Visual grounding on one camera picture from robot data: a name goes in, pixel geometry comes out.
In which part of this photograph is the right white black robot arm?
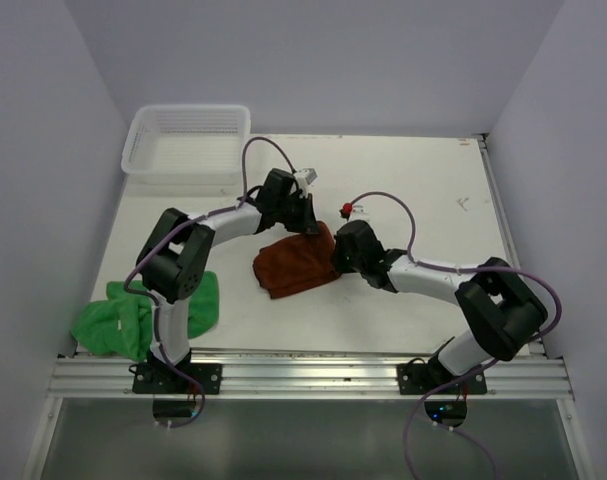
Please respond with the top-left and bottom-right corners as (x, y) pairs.
(332, 220), (548, 393)

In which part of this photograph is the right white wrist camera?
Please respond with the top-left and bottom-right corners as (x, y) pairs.
(349, 205), (370, 223)

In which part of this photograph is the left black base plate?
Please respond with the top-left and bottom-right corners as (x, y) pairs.
(128, 362), (222, 395)

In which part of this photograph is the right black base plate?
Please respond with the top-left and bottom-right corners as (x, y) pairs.
(396, 361), (488, 396)

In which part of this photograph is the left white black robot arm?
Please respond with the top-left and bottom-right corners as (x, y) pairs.
(124, 168), (319, 393)

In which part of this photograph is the white plastic basket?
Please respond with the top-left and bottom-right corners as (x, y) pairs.
(121, 104), (251, 186)

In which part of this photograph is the green towel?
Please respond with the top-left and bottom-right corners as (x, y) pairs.
(71, 271), (219, 362)

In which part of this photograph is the aluminium mounting rail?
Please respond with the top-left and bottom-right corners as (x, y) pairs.
(46, 350), (573, 400)

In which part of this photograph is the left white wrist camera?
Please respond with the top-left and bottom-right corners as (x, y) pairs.
(293, 168), (318, 189)

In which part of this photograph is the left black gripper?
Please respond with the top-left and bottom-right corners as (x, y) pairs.
(275, 192), (320, 233)

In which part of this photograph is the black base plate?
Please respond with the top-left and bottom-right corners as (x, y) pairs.
(128, 362), (222, 395)
(396, 361), (488, 396)

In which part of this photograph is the brown towel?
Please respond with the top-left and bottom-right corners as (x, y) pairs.
(253, 221), (341, 300)

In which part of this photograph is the right side aluminium rail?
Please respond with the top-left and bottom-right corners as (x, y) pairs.
(477, 133), (549, 359)

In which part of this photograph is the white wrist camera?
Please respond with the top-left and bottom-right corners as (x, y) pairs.
(293, 168), (318, 189)
(349, 205), (370, 223)

